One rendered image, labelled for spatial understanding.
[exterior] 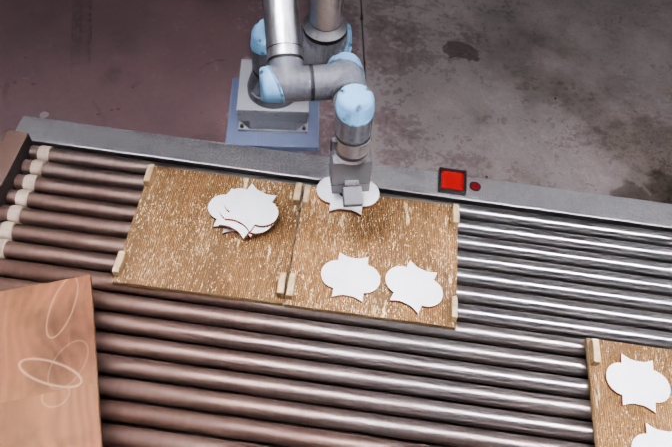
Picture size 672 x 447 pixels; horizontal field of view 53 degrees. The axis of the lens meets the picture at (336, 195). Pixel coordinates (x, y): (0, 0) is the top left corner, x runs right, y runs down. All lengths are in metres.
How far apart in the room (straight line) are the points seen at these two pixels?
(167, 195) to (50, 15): 2.20
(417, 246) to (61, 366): 0.86
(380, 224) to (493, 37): 2.19
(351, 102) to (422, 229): 0.55
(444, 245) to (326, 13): 0.65
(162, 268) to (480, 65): 2.33
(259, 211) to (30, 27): 2.37
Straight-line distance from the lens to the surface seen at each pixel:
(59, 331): 1.55
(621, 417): 1.69
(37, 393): 1.51
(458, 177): 1.88
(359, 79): 1.39
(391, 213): 1.77
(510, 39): 3.80
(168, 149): 1.92
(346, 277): 1.64
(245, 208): 1.69
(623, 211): 2.00
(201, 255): 1.69
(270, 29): 1.43
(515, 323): 1.71
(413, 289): 1.65
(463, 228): 1.81
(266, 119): 1.96
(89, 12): 3.84
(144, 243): 1.73
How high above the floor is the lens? 2.39
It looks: 55 degrees down
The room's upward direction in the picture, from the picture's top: 7 degrees clockwise
